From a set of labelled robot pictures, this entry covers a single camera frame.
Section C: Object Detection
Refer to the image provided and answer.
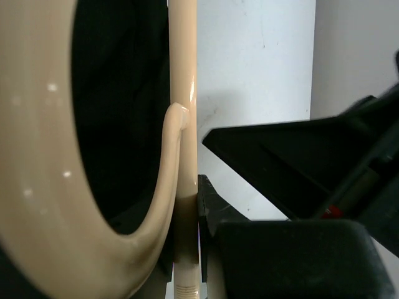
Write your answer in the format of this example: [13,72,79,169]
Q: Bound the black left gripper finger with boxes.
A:
[198,175,396,298]

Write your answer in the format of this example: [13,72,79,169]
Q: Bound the black trousers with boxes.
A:
[70,0,175,236]

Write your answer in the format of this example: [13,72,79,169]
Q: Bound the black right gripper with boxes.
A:
[201,49,399,259]

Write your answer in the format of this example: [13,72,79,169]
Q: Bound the beige plastic hanger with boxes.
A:
[1,1,200,298]

